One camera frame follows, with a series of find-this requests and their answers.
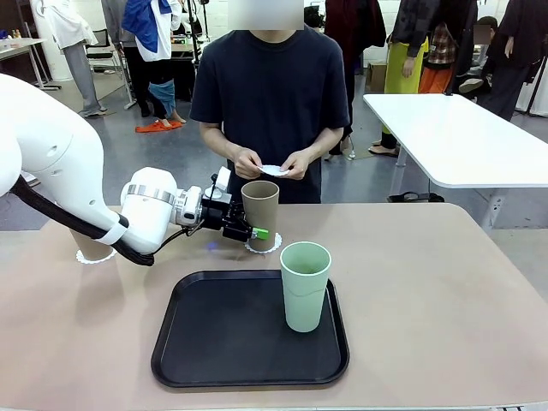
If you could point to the person's left forearm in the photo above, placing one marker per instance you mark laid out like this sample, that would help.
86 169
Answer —
322 143

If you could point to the person's right hand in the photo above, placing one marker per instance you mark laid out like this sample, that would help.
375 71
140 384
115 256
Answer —
246 163

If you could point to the cardboard box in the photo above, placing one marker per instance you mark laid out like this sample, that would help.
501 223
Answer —
377 77

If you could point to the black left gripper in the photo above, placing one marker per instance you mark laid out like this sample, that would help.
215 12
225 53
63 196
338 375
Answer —
218 216

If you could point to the person's left hand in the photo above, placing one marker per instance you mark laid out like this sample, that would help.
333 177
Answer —
301 166

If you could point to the person torso navy T-shirt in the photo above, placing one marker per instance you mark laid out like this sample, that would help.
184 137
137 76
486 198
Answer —
269 94

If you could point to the white rounded table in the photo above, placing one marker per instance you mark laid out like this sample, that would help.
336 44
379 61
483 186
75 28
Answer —
449 137

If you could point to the white scalloped paper coaster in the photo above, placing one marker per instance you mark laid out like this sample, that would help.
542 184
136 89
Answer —
274 170
109 258
278 244

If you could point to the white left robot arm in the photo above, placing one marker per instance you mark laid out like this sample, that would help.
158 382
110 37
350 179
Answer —
55 171

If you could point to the black table foot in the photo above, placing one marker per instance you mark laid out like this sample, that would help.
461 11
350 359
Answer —
419 197

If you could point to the person's right forearm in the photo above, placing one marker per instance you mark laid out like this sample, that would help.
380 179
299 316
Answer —
219 141

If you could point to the mint green tall cup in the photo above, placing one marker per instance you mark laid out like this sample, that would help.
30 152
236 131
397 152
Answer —
304 304

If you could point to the mannequin plaid top orange trousers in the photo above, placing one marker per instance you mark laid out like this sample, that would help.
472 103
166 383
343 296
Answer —
434 79

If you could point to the black plastic tray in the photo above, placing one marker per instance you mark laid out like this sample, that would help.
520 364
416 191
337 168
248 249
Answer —
227 334

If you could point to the seated background person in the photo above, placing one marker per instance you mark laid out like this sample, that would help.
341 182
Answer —
471 85

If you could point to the background person dark trousers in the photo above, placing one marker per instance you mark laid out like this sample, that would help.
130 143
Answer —
137 81

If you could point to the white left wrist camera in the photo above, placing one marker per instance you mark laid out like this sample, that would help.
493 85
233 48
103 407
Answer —
222 180

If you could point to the mannequin black jacket yellow skirt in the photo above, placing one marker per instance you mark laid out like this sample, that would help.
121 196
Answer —
400 68

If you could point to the mannequin white coat grey trousers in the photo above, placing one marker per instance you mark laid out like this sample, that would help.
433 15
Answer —
81 77

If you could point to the mannequin dark robe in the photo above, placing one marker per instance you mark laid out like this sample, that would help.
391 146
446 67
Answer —
514 77

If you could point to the orange cloth on floor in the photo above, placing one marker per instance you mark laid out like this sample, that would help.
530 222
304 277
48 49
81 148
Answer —
154 127

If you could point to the grey side table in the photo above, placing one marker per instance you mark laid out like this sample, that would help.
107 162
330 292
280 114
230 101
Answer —
21 43

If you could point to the brown tall cup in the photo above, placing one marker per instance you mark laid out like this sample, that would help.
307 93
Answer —
263 210
92 252

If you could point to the black floor stand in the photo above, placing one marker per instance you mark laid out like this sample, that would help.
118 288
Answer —
533 98

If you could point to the black office chair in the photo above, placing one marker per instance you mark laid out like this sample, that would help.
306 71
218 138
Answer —
102 38

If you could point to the mannequin blue white jacket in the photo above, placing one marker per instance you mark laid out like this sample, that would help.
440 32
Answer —
154 34

